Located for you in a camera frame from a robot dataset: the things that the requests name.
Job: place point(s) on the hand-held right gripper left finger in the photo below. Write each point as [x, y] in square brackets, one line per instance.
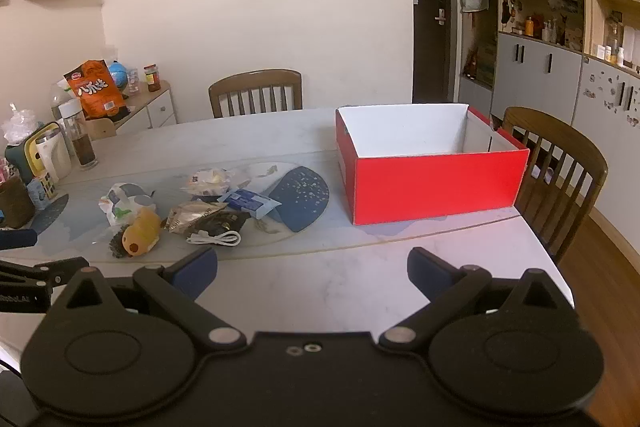
[197, 269]

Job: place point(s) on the crumpled clear plastic bag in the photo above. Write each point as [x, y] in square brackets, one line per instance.
[17, 124]

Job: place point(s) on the green and yellow bag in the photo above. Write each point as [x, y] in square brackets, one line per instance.
[20, 157]

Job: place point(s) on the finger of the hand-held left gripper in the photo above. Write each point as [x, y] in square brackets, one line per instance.
[16, 239]
[55, 272]

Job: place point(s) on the white kettle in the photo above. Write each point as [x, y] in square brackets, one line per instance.
[55, 157]

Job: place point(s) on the wooden chair with white slats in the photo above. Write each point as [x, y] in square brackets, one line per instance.
[255, 82]

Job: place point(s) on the blue speckled fan-shaped mat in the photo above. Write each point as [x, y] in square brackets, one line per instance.
[300, 197]
[52, 212]

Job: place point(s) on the gold snack wrapper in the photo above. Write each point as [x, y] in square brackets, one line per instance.
[190, 214]

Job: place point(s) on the dark scrunchie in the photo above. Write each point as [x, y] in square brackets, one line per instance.
[117, 248]

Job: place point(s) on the grey lower cabinet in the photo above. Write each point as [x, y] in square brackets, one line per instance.
[535, 77]

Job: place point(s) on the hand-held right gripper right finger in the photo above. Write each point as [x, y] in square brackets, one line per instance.
[429, 269]

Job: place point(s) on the small blue globe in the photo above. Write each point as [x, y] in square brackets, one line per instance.
[118, 74]

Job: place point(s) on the clear plastic bottle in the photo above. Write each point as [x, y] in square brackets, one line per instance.
[60, 99]

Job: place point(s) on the jar with red lid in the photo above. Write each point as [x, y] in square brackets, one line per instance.
[152, 79]

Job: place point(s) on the wooden chair with brown slats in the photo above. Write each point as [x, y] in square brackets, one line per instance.
[555, 127]

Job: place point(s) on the small blue carton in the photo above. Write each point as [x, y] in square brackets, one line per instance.
[42, 192]

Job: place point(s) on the blue wipes packet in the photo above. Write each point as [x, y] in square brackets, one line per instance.
[250, 202]

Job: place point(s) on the clear glass bottle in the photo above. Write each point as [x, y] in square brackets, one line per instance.
[82, 147]

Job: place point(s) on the small cardboard box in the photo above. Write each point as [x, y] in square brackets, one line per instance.
[100, 129]

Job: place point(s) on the brown cup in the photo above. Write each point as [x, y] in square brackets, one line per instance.
[15, 202]

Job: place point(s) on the clear bread bag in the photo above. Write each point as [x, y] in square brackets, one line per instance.
[207, 179]

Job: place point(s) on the white sideboard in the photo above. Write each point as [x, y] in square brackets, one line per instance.
[160, 107]

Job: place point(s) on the dark wooden door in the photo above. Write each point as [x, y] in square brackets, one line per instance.
[430, 7]

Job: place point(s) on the black snack packet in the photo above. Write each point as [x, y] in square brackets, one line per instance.
[227, 223]

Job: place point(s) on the orange snack bag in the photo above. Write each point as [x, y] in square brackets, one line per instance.
[95, 92]

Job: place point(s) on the white plastic bag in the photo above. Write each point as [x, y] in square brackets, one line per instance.
[112, 207]

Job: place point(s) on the red cardboard box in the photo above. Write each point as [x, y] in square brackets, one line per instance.
[430, 187]

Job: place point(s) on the orange snack packet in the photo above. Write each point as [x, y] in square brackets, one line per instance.
[142, 232]

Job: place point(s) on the white cabinet with stickers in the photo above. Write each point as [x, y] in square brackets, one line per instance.
[605, 117]

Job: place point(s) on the clear plastic wrapper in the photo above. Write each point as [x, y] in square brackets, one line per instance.
[255, 174]

